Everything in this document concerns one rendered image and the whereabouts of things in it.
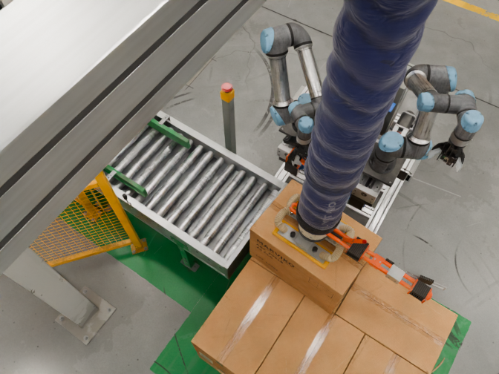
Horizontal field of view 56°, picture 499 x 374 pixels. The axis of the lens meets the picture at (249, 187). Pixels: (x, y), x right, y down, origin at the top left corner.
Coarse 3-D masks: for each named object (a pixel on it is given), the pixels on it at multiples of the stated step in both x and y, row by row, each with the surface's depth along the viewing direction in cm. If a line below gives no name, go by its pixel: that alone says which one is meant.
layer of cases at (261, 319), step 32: (256, 288) 280; (288, 288) 280; (352, 288) 280; (384, 288) 280; (224, 320) 271; (256, 320) 271; (288, 320) 271; (320, 320) 271; (352, 320) 271; (384, 320) 271; (416, 320) 271; (448, 320) 271; (224, 352) 263; (256, 352) 263; (288, 352) 263; (320, 352) 263; (352, 352) 263; (384, 352) 263; (416, 352) 263
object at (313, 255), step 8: (288, 224) 254; (280, 232) 251; (288, 232) 251; (296, 232) 251; (288, 240) 250; (296, 248) 248; (312, 248) 247; (320, 248) 247; (312, 256) 245; (320, 264) 243; (328, 264) 245
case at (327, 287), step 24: (288, 192) 266; (264, 216) 259; (288, 216) 259; (264, 240) 253; (264, 264) 285; (288, 264) 256; (312, 264) 246; (336, 264) 246; (360, 264) 246; (312, 288) 260; (336, 288) 239
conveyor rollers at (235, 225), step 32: (128, 160) 323; (160, 160) 324; (192, 160) 324; (224, 160) 324; (128, 192) 311; (160, 192) 311; (192, 192) 310; (224, 192) 311; (256, 192) 311; (224, 256) 290
